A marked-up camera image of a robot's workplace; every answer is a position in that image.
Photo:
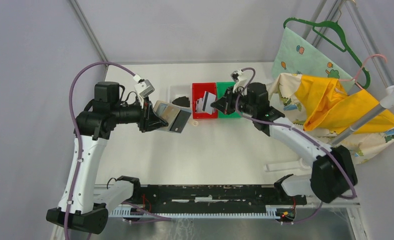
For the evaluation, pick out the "green clothes hanger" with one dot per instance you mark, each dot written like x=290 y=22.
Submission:
x=334 y=26

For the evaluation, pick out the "green plastic bin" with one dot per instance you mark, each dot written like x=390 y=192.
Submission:
x=221 y=88

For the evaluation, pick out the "white plastic bin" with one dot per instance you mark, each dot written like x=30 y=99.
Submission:
x=176 y=91

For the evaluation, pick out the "white cards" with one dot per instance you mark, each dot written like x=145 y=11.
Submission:
x=199 y=105

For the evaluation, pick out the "red plastic bin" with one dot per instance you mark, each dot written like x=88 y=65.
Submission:
x=197 y=91

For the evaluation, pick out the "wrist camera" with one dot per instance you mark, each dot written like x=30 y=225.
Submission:
x=143 y=88
x=239 y=80

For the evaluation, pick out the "beige card holder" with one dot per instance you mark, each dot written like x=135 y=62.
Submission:
x=177 y=117

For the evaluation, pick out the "black cards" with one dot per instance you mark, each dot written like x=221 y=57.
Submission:
x=182 y=101

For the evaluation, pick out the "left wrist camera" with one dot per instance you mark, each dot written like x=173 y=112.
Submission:
x=143 y=88

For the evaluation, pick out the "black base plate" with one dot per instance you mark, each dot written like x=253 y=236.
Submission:
x=211 y=199

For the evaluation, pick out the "metal rack pole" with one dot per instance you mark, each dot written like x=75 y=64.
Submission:
x=384 y=104

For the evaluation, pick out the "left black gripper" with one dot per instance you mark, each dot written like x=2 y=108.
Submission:
x=149 y=120

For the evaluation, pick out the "yellow cloth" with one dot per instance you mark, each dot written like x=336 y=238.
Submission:
x=328 y=106

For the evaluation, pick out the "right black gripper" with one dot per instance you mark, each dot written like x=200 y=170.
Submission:
x=225 y=103

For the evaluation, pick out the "dinosaur print cloth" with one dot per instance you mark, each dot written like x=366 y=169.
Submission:
x=364 y=144

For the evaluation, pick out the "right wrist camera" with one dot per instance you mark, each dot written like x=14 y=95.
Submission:
x=239 y=80

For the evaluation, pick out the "white card with stripe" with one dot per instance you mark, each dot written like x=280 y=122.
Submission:
x=206 y=101

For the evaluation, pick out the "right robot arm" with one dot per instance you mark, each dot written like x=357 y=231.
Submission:
x=332 y=174

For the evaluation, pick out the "green patterned cloth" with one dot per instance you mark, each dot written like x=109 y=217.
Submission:
x=298 y=56

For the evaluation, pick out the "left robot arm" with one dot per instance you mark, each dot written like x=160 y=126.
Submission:
x=79 y=209

